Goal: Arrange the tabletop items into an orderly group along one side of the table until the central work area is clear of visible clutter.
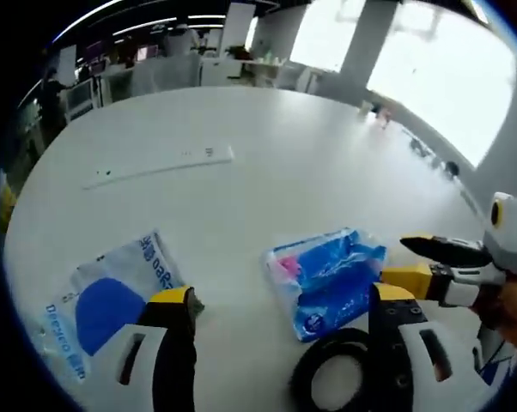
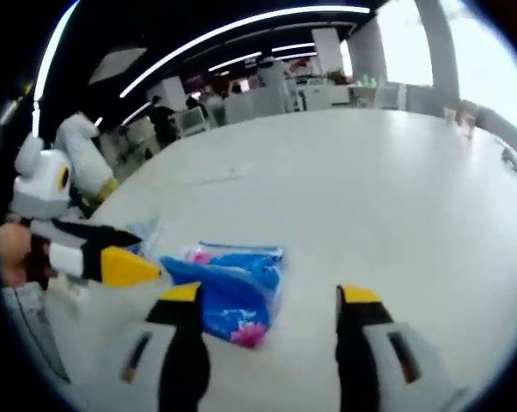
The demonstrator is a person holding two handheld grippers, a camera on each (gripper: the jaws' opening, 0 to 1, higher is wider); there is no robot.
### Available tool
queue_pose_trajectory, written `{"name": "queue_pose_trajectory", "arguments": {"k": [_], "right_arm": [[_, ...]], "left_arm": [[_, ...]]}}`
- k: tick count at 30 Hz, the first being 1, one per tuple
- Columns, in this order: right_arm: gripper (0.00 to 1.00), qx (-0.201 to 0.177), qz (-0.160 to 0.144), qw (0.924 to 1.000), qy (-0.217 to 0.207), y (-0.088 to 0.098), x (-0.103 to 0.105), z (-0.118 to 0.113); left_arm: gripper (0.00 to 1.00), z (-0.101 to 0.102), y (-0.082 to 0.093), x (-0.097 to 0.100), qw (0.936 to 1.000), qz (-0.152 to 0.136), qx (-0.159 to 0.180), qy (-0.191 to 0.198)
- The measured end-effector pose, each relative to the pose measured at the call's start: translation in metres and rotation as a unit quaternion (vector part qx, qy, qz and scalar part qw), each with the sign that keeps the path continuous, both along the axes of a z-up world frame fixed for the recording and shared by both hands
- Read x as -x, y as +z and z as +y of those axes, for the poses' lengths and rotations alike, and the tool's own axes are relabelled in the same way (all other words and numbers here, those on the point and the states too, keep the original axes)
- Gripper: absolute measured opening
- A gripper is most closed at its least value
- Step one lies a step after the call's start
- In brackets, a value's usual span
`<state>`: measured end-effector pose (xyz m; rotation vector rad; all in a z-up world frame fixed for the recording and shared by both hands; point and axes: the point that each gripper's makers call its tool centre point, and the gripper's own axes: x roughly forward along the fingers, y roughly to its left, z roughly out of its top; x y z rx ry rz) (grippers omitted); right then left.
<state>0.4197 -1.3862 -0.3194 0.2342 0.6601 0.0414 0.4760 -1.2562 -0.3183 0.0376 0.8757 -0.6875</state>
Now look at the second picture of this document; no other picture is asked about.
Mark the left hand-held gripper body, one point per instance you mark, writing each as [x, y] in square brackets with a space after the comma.
[39, 184]

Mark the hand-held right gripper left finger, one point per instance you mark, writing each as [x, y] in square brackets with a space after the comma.
[185, 343]

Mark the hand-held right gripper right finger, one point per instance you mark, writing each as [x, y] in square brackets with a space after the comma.
[361, 352]

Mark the blue plastic packet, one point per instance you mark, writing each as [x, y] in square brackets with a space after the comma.
[224, 292]

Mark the white tabletop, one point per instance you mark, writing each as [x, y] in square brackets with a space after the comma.
[327, 193]

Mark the person's left hand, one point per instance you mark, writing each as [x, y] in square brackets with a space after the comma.
[13, 249]

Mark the square ceiling panel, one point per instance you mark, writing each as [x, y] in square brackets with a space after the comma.
[119, 64]

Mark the white office chair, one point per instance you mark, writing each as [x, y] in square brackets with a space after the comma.
[194, 122]

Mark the white office counter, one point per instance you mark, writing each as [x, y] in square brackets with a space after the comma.
[258, 103]

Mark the long ceiling light strip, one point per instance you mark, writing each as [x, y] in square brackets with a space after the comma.
[258, 21]

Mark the green potted plant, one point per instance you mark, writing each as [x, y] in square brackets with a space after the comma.
[336, 76]

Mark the purple wall screen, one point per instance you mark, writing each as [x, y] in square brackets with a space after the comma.
[194, 81]

